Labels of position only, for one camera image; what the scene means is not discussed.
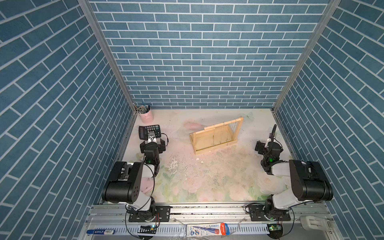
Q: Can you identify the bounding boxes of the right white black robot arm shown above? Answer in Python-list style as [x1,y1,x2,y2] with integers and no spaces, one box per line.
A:
[255,125,334,220]

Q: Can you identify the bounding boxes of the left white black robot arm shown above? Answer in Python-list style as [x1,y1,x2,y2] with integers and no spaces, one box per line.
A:
[102,139,166,219]

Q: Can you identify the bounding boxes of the wooden jewelry display stand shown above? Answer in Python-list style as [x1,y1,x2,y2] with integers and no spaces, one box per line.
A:
[190,117,244,155]

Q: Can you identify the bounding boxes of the black desk calculator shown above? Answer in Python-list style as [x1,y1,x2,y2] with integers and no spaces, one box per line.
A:
[139,125,162,141]

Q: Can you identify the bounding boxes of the pink pen holder cup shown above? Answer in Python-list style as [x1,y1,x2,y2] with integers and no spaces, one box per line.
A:
[139,110,154,124]

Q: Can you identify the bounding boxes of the pens in pink cup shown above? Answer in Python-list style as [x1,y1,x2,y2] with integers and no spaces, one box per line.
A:
[136,104,151,114]

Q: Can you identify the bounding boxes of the red blue packaged box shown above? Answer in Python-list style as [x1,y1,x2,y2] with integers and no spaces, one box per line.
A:
[187,223,231,237]

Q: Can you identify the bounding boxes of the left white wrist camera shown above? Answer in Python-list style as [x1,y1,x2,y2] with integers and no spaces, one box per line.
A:
[148,135,162,145]

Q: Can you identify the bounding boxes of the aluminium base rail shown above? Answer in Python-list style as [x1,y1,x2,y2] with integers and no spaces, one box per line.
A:
[79,202,342,240]

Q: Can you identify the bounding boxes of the white plastic bracket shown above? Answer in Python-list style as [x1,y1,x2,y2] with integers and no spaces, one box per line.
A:
[300,216,330,232]

